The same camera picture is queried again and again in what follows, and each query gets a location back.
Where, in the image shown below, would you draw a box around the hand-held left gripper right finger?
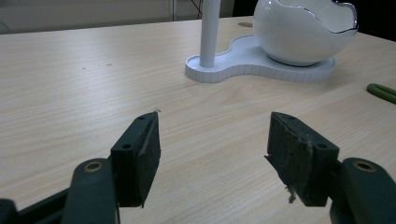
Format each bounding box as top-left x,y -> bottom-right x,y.
263,111 -> 340,208

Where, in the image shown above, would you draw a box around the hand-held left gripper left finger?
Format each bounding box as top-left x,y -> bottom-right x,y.
109,110 -> 163,209

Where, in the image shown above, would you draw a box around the green stems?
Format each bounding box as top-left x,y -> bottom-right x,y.
366,82 -> 396,105

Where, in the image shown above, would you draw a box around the white stand with pole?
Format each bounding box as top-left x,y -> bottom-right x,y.
184,0 -> 336,84

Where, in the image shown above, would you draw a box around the white egg-shaped bowl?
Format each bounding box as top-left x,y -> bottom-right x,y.
252,0 -> 359,67

